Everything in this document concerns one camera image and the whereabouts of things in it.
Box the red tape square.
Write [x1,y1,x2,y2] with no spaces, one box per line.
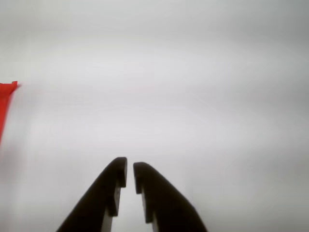
[0,81,19,148]

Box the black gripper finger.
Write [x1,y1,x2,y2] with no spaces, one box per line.
[56,157,128,232]
[133,161,209,232]

